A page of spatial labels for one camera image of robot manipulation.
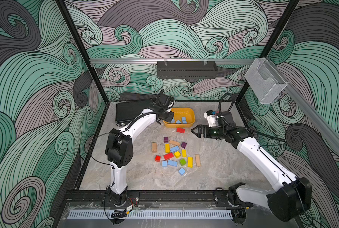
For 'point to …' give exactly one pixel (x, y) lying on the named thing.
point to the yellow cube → (177, 154)
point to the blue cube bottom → (182, 171)
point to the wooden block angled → (174, 142)
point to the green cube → (183, 162)
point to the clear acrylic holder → (265, 81)
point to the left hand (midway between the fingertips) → (170, 114)
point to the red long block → (168, 156)
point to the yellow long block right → (190, 162)
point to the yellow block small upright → (183, 153)
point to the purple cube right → (183, 145)
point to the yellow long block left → (167, 148)
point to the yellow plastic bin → (179, 112)
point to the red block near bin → (180, 130)
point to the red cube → (157, 158)
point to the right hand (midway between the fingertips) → (196, 131)
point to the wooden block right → (198, 160)
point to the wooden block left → (154, 147)
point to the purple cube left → (165, 139)
